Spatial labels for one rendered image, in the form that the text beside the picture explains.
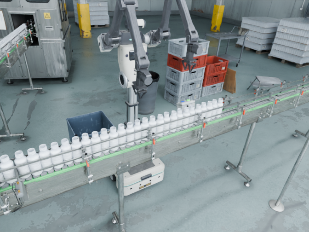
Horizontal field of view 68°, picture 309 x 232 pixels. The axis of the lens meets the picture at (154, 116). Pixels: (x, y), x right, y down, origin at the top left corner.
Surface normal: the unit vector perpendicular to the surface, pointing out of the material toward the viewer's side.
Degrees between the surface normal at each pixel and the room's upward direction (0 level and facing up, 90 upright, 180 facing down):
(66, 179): 90
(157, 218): 0
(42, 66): 90
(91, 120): 90
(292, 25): 90
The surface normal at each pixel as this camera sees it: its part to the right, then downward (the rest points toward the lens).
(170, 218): 0.05, -0.86
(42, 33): 0.23, 0.51
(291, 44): -0.84, 0.25
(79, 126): 0.52, 0.47
